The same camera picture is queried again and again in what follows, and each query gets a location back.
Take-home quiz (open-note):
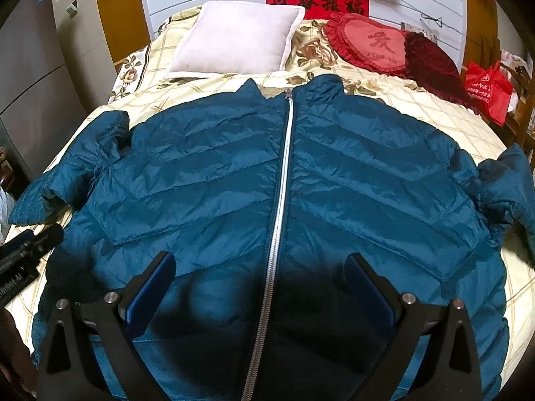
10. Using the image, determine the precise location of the teal quilted down jacket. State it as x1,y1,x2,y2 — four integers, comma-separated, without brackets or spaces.
10,74,534,400

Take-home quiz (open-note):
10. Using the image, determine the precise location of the white square pillow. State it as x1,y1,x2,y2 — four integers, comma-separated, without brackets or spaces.
168,1,306,74

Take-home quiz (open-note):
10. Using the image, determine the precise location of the grey refrigerator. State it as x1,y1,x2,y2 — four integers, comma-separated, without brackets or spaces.
1,0,86,180

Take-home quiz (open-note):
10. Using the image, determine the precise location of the wooden chair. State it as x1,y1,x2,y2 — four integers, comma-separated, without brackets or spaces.
500,62,534,162

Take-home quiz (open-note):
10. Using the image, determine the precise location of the floral cream bedspread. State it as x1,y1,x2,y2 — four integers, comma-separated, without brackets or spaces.
3,5,535,389

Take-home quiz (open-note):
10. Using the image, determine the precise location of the red heart-shaped pillow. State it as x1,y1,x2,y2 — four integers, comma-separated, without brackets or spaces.
323,14,406,78

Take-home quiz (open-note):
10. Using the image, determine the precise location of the person's left hand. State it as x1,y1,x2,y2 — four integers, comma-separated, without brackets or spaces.
1,309,38,399

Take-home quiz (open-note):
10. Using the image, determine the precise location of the dark red velvet cushion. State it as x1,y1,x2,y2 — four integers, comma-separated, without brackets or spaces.
404,32,479,115

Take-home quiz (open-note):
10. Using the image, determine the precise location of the red plastic shopping bag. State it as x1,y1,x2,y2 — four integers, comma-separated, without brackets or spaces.
464,61,513,127

